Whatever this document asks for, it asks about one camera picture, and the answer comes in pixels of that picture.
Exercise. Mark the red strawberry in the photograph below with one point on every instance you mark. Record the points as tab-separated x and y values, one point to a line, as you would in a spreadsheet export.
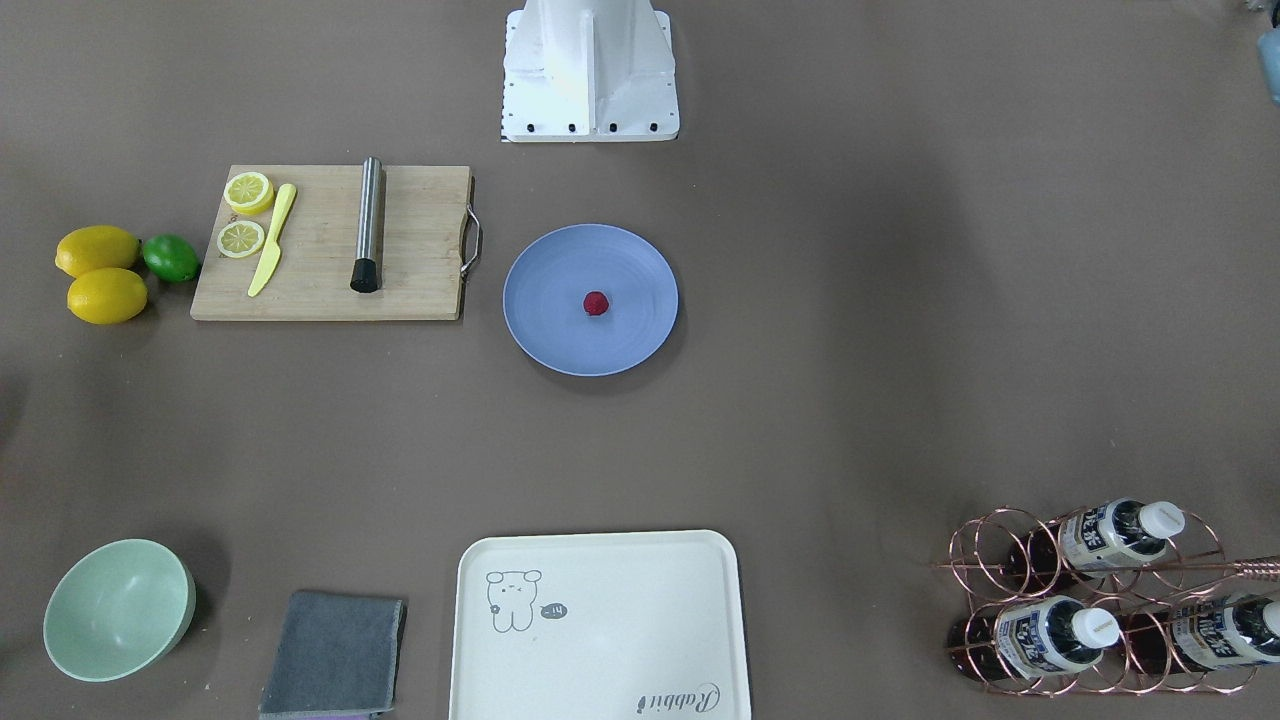
596	303

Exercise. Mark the blue plate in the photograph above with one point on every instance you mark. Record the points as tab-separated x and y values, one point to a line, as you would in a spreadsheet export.
542	300

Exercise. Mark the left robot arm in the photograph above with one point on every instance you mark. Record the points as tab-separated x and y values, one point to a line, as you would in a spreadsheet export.
1268	46

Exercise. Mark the cream rabbit tray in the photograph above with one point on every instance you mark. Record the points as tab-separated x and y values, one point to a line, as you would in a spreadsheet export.
632	625

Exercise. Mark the steel muddler black cap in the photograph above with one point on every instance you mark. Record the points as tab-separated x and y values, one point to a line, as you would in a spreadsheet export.
366	272

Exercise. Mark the wooden cutting board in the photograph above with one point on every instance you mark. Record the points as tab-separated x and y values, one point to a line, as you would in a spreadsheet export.
424	251

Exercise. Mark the yellow plastic knife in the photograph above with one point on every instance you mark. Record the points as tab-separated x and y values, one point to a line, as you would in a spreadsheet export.
271	252

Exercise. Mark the lemon half back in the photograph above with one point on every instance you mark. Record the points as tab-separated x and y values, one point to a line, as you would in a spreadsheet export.
240	239

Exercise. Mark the lemon half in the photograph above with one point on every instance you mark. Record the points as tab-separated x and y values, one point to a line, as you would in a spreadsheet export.
240	239
249	193

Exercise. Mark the grey folded cloth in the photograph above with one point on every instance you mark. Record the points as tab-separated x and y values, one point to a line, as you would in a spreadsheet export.
337	658

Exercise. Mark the lemon half front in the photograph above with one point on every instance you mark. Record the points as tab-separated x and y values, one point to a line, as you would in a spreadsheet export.
249	193

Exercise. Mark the tea bottle one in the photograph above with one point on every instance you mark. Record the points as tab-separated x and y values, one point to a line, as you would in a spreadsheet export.
1055	636

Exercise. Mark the green lime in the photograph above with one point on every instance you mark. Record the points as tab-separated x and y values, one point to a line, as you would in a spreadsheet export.
171	258

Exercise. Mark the tea bottle three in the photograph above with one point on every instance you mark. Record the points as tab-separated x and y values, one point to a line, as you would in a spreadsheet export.
1119	535

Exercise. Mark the yellow lemon far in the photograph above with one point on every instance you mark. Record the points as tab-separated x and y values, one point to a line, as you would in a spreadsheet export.
107	296

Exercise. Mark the yellow lemon near bowl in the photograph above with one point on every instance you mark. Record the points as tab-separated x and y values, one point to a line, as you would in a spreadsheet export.
96	247

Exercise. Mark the mint green bowl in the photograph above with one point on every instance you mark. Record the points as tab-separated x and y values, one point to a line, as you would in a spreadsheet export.
118	610

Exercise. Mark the tea bottle two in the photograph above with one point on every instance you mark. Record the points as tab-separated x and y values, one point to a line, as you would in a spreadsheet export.
1239	630

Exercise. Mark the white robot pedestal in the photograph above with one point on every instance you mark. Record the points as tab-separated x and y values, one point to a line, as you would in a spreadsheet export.
589	71

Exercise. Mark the copper wire bottle rack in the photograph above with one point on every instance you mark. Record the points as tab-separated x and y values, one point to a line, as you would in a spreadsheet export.
1196	569

